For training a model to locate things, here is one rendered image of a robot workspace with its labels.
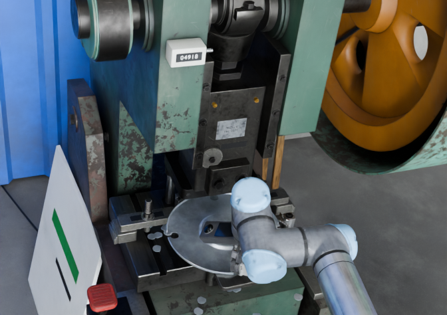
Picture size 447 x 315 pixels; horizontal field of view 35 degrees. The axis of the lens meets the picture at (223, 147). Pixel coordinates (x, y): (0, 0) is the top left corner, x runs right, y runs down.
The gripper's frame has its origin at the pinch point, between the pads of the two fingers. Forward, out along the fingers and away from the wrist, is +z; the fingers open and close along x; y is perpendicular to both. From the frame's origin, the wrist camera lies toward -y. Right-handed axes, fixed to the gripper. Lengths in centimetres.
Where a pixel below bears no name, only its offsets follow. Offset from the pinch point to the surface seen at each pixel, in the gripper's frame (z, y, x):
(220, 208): 7.3, -12.4, 17.2
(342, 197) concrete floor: 120, 7, 104
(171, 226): 3.4, -20.4, 5.6
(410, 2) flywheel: -43, 18, 53
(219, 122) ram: -23.8, -13.6, 20.8
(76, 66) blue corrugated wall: 55, -102, 81
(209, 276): 12.1, -8.4, 0.5
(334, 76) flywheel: -8, 4, 57
